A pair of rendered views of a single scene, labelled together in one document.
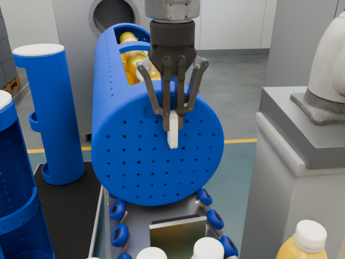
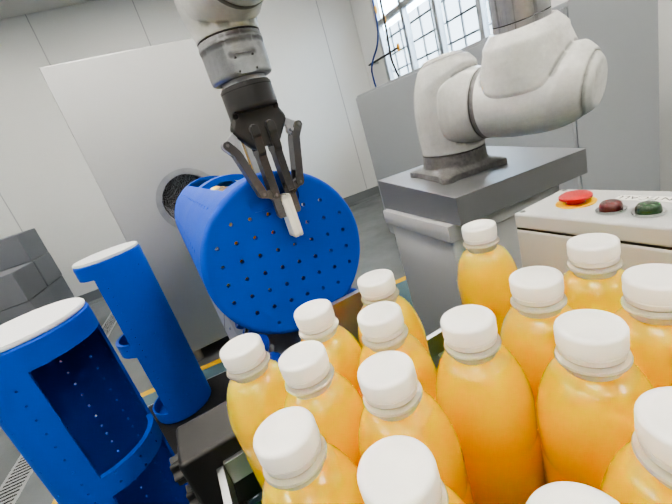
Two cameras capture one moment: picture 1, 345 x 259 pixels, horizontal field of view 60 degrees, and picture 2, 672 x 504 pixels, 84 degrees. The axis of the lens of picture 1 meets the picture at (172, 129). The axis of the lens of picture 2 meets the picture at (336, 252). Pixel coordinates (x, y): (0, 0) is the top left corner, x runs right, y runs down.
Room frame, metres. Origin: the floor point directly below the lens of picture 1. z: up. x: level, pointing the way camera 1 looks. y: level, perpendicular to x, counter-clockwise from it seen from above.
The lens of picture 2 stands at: (-0.08, 0.04, 1.27)
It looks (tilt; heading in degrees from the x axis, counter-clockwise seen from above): 18 degrees down; 351
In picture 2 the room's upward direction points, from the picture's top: 17 degrees counter-clockwise
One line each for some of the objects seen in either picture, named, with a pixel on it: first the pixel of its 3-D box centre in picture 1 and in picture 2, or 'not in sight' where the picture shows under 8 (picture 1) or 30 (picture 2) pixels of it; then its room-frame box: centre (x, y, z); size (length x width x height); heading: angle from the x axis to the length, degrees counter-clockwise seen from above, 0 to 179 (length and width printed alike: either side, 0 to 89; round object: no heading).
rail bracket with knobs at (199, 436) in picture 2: not in sight; (227, 460); (0.30, 0.18, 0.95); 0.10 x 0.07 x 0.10; 102
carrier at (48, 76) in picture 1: (53, 118); (148, 334); (1.76, 0.78, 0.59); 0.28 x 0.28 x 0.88
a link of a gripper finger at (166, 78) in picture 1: (165, 86); (263, 163); (0.51, 0.01, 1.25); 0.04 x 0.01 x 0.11; 12
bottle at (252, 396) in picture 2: not in sight; (281, 439); (0.24, 0.10, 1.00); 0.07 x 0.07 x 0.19
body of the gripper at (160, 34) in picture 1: (172, 48); (255, 115); (0.52, 0.00, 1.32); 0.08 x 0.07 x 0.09; 102
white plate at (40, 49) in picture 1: (39, 49); (106, 254); (1.76, 0.78, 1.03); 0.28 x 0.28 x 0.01
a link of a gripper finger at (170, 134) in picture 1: (170, 129); (287, 215); (0.52, 0.00, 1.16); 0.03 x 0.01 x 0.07; 12
